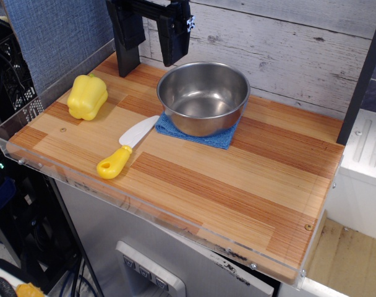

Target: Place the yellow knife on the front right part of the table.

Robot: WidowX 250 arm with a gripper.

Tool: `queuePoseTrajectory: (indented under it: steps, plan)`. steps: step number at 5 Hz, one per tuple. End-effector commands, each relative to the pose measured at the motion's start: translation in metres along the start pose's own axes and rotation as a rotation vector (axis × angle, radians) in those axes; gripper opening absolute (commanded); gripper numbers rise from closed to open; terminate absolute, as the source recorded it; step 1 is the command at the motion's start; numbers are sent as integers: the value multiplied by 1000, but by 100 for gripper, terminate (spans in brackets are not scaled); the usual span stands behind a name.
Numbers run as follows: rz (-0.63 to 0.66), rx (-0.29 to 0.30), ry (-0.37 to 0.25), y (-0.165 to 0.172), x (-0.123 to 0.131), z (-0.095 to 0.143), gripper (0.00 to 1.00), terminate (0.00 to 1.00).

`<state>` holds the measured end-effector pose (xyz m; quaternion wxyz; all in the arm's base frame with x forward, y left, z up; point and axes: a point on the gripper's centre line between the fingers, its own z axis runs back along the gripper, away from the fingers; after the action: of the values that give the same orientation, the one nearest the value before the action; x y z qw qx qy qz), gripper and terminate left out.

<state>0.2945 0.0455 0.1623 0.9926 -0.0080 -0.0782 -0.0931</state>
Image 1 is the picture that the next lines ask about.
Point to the black plastic crate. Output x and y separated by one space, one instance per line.
16 85

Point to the yellow handled toy knife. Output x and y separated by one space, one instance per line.
111 166

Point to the blue folded cloth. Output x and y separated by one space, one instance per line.
221 141

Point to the black vertical post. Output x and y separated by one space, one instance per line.
359 93

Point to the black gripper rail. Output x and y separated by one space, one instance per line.
174 23

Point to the clear acrylic table guard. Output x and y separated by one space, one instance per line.
257 204

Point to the yellow object bottom left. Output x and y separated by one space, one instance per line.
28 290

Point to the white ribbed side unit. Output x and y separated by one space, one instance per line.
351 199

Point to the stainless steel bowl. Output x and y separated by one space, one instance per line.
203 98

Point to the silver cabinet with dispenser panel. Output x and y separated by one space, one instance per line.
131 256

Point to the yellow toy bell pepper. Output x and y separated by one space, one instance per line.
87 96

